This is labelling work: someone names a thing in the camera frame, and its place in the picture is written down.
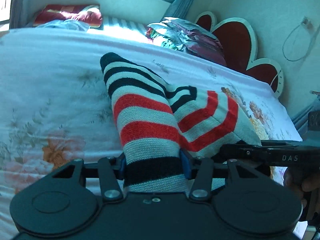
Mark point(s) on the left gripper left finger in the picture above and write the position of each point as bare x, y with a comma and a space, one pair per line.
110, 170

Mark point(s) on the striped mattress cover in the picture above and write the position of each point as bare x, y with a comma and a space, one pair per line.
122, 29

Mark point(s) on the wall power socket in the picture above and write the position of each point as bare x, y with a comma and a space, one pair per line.
306, 23

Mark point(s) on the striped knit sweater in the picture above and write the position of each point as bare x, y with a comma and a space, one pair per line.
156, 120

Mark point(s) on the person's right hand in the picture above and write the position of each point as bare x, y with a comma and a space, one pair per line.
309, 184

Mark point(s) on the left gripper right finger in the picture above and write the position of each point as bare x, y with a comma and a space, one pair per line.
200, 170

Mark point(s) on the left blue curtain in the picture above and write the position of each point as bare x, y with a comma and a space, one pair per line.
18, 14

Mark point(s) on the red and white headboard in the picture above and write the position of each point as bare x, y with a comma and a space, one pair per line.
240, 46

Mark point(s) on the floral white bed sheet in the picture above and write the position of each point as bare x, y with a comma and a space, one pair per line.
55, 106

